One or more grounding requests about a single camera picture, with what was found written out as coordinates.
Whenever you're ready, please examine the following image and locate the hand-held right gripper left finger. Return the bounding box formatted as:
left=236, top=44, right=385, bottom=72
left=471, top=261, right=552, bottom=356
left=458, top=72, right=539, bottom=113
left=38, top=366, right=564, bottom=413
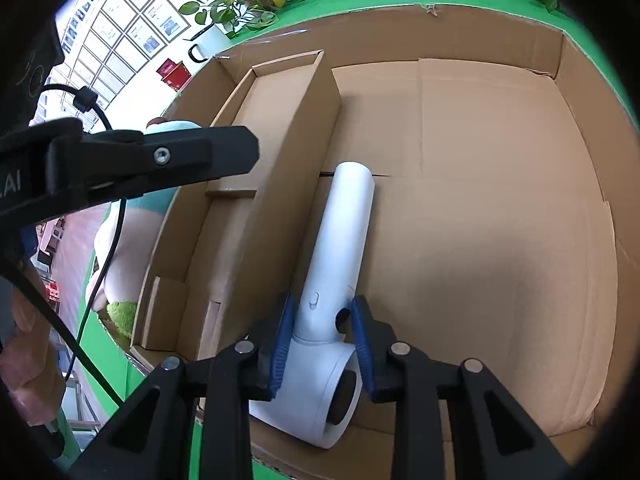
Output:
left=67, top=294, right=297, bottom=480

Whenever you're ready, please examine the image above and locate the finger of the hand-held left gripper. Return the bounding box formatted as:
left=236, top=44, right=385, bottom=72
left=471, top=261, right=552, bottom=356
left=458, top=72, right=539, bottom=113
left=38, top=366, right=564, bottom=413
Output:
left=45, top=125, right=260, bottom=212

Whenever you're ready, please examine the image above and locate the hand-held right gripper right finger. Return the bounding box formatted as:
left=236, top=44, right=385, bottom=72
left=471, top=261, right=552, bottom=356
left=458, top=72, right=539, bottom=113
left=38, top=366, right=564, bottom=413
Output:
left=350, top=294, right=576, bottom=480

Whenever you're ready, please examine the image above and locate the long cardboard box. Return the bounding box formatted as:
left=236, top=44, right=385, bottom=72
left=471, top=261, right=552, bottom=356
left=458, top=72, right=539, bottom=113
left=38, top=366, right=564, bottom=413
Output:
left=130, top=50, right=342, bottom=353

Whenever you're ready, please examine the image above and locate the white hair dryer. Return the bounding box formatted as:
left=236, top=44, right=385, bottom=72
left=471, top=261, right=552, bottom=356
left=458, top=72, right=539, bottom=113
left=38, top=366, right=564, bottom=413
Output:
left=248, top=161, right=376, bottom=451

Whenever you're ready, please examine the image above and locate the large cardboard box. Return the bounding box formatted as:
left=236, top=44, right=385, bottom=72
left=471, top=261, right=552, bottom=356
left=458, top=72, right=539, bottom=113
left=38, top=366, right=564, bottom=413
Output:
left=102, top=2, right=640, bottom=480

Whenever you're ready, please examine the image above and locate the person's left hand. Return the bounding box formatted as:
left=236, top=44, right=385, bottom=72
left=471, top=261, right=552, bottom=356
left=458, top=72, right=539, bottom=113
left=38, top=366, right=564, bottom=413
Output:
left=0, top=264, right=67, bottom=427

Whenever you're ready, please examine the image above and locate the red box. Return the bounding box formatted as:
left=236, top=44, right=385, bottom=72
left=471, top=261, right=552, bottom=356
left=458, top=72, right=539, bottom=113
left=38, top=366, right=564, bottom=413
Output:
left=156, top=58, right=192, bottom=92

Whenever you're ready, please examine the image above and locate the plush toy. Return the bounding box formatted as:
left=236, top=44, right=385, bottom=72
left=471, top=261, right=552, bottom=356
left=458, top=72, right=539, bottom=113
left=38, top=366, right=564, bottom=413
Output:
left=84, top=117, right=201, bottom=343

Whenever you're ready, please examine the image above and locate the white mug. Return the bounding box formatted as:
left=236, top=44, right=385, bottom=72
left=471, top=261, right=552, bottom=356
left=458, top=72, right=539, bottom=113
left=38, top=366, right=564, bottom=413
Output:
left=187, top=25, right=236, bottom=63

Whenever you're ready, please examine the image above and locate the black velcro strap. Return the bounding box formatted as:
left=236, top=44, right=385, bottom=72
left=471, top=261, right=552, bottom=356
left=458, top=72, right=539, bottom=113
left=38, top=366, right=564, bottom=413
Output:
left=74, top=86, right=99, bottom=111

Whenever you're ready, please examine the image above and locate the wall of framed certificates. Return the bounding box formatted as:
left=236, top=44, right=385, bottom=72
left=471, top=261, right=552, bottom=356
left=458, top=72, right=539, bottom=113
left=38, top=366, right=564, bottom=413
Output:
left=52, top=0, right=192, bottom=128

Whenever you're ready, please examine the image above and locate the black cable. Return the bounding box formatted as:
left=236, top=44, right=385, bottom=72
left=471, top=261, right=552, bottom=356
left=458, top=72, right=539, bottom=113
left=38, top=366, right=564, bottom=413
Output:
left=0, top=85, right=126, bottom=411

